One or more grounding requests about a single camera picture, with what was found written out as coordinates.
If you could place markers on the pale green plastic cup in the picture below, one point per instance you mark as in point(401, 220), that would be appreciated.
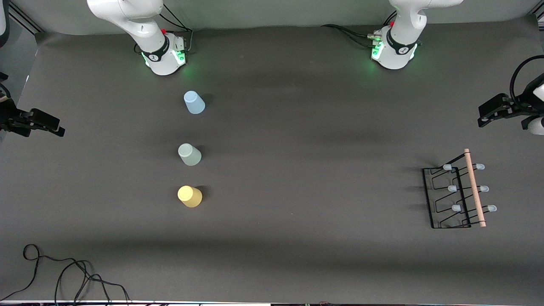
point(189, 155)

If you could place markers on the aluminium frame rail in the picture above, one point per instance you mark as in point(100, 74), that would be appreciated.
point(539, 15)
point(25, 19)

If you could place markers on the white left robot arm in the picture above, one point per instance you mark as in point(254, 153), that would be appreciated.
point(403, 25)

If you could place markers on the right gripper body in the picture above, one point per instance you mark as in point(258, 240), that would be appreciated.
point(10, 117)

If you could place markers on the light blue plastic cup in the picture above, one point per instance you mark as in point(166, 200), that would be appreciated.
point(194, 103)

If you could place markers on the dark grey table mat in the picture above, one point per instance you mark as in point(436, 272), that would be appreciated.
point(297, 255)

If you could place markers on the yellow plastic cup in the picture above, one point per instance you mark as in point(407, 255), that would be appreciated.
point(190, 196)

